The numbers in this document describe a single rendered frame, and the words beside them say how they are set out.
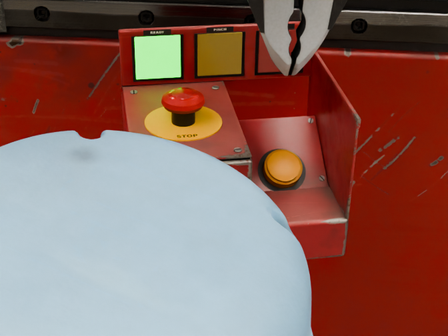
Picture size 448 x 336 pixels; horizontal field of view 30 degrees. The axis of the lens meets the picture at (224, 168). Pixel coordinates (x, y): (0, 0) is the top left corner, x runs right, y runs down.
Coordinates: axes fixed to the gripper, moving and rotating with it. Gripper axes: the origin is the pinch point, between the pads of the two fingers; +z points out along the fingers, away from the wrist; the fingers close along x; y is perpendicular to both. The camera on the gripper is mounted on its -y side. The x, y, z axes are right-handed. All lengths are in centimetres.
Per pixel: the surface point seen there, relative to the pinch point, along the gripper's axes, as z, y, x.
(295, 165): 11.2, 0.3, -1.2
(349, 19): 4.9, 18.6, -11.0
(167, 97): 3.0, 0.7, 11.1
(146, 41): 1.8, 9.4, 12.3
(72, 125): 20.4, 24.3, 20.9
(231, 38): 1.9, 9.5, 3.9
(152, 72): 5.1, 9.2, 11.9
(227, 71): 5.4, 9.2, 4.3
